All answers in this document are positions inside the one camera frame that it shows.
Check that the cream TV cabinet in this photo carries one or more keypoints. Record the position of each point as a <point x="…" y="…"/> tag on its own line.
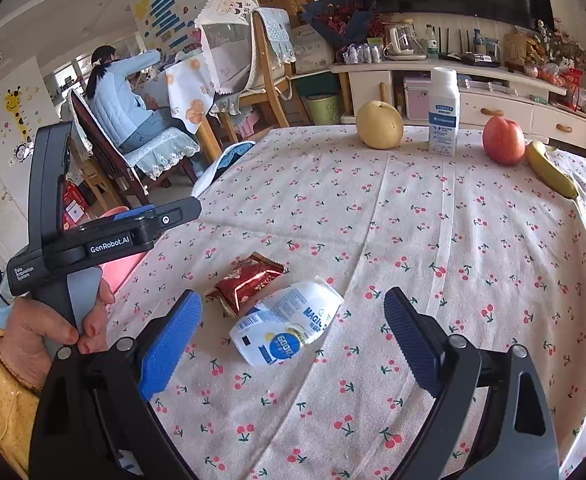
<point x="536" y="103"/>

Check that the dark red flower bouquet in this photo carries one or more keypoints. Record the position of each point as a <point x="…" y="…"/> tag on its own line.
<point x="344" y="22"/>

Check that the yellow banana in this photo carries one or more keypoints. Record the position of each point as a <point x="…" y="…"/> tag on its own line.
<point x="553" y="177"/>

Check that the white milk bottle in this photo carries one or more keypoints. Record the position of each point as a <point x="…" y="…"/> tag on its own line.
<point x="444" y="111"/>

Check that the red apple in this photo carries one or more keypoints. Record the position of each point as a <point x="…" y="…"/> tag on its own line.
<point x="503" y="141"/>

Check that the cherry print tablecloth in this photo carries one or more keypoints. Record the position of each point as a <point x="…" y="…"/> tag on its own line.
<point x="489" y="251"/>

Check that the left hand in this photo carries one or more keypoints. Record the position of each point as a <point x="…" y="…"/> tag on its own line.
<point x="22" y="348"/>

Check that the orange print dining table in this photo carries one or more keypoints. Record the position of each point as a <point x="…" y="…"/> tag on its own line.
<point x="191" y="96"/>

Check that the yellow pear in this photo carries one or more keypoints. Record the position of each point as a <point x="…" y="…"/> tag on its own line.
<point x="379" y="125"/>

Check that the red snack packet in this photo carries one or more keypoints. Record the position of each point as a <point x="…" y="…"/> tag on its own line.
<point x="248" y="277"/>

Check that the light wooden chair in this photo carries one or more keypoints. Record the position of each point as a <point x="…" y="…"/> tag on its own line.
<point x="270" y="80"/>

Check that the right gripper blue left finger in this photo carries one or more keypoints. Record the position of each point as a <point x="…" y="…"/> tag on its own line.
<point x="162" y="342"/>

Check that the dark wooden chair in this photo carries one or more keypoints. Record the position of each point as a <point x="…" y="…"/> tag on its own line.
<point x="137" y="173"/>

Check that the seated person in blue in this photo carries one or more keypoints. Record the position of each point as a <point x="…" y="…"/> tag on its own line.
<point x="123" y="115"/>

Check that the white blue cloth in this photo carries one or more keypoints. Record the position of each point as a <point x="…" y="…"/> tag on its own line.
<point x="220" y="165"/>

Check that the green waste bin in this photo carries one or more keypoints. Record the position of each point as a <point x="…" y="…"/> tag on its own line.
<point x="325" y="109"/>

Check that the electric kettle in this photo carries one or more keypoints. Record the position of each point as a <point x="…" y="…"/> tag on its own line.
<point x="402" y="43"/>

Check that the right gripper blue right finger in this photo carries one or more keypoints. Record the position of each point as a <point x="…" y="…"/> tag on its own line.
<point x="416" y="336"/>

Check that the pink storage box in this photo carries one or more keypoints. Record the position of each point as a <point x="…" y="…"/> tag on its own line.
<point x="416" y="98"/>

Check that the yellow sleeved left forearm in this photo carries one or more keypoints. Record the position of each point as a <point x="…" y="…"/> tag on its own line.
<point x="18" y="406"/>

